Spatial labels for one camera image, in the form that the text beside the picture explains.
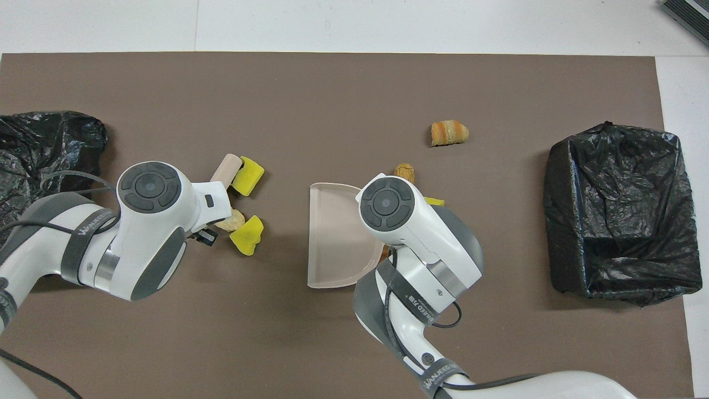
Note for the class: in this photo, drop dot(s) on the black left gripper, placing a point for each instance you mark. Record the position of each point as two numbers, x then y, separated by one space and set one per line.
205 236

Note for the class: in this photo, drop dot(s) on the pale bread chunk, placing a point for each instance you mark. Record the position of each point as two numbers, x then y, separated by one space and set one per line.
232 221

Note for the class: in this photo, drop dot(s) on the yellow sponge with green edge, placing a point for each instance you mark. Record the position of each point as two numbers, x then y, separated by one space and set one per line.
246 238

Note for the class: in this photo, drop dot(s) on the beige brush with black bristles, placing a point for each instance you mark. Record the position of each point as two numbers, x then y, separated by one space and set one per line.
226 169

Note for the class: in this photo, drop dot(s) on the notched yellow sponge piece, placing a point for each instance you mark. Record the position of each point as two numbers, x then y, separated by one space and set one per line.
248 177

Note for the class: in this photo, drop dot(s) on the beige plastic dustpan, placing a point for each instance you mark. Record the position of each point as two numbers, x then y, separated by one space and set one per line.
338 238

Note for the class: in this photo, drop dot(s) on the brown bread roll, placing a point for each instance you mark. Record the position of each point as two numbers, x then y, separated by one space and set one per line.
404 170

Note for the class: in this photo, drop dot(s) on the yellow sponge wedge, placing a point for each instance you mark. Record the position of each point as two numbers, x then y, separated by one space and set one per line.
435 201

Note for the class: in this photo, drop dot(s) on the orange striped croissant piece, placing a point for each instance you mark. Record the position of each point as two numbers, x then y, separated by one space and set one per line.
448 133

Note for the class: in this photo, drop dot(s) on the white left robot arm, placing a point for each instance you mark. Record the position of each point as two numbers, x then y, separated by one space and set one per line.
149 233

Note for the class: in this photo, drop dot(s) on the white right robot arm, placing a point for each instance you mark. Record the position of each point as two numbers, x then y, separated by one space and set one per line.
421 238

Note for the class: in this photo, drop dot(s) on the black bag lined bin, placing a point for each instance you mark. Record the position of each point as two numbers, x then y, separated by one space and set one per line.
620 221
33 149

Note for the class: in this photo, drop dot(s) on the brown table mat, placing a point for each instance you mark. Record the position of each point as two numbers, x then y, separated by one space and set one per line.
332 100

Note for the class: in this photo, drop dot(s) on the dark ribbed panel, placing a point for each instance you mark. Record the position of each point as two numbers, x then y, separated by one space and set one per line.
692 16

